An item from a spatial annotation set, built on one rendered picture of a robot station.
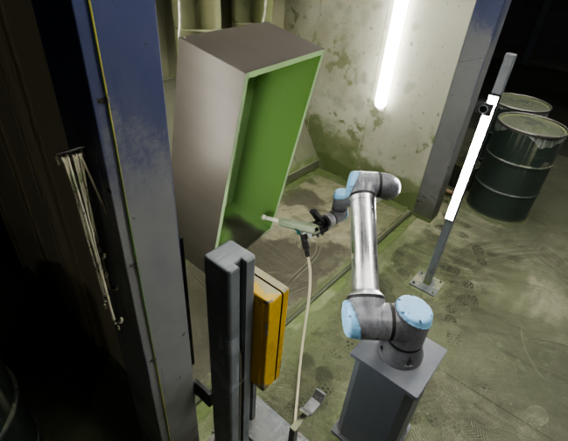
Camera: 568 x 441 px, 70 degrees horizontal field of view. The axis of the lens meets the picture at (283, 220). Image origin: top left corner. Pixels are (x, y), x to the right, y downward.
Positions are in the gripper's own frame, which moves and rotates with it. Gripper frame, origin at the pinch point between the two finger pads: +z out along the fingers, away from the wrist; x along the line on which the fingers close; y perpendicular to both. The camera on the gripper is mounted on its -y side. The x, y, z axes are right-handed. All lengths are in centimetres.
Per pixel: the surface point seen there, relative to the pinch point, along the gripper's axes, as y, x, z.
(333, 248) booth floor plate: 53, 47, -71
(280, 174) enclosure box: -28.7, 22.7, -11.3
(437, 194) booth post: 39, 15, -174
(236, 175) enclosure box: -29, 57, -3
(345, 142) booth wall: -11, 102, -162
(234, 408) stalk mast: -25, -101, 112
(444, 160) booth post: 8, 7, -174
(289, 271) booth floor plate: 51, 50, -24
